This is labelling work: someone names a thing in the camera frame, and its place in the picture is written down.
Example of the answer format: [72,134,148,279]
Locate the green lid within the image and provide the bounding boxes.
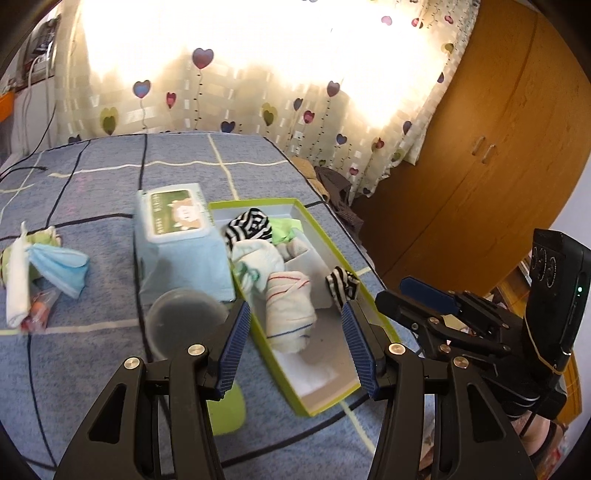
[205,382,246,437]

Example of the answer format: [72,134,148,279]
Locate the large striped sock roll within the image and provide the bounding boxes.
[224,208,274,246]

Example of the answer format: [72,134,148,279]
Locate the small striped sock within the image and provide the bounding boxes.
[325,266,360,311]

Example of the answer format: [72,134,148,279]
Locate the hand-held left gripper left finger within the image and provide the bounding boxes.
[55,300,253,480]

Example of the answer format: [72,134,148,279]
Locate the wooden wardrobe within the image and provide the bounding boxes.
[355,0,591,297]

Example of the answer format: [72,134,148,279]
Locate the white green patterned cloth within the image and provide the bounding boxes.
[230,240,285,292]

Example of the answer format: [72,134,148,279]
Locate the clear plastic container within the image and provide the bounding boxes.
[146,288,230,363]

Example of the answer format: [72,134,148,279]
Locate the light green cloth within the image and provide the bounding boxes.
[270,216,304,246]

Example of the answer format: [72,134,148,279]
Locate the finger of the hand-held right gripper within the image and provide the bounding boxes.
[374,289,459,357]
[400,276,477,318]

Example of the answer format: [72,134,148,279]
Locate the white striped towel roll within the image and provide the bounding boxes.
[264,271,318,356]

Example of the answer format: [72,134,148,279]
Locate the white rolled cloth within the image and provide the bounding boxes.
[5,221,31,330]

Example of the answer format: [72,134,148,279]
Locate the orange red packet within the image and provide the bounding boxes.
[20,288,62,332]

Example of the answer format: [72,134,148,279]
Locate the plaid bag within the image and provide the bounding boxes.
[531,434,591,480]

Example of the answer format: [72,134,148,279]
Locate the white cable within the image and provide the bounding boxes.
[17,50,55,154]

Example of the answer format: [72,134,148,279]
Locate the blue checked bed sheet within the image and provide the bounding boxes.
[0,132,435,480]

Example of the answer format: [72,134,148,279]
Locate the black cable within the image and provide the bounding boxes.
[0,82,60,182]

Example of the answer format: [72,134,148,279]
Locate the dark checked shirt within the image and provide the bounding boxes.
[314,166,366,232]

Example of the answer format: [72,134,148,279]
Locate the heart print curtain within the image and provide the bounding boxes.
[54,0,482,195]

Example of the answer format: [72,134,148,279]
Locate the wet wipes pack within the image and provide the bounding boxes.
[133,183,236,306]

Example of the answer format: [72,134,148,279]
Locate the green cardboard box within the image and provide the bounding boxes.
[207,198,403,419]

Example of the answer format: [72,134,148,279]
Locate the blue face mask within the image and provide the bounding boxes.
[27,243,91,299]

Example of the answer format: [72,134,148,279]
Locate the person's right hand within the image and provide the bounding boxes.
[523,416,567,462]

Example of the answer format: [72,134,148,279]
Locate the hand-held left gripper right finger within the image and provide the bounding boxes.
[340,300,532,480]

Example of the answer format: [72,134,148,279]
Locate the grey white sock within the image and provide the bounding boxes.
[277,237,308,265]

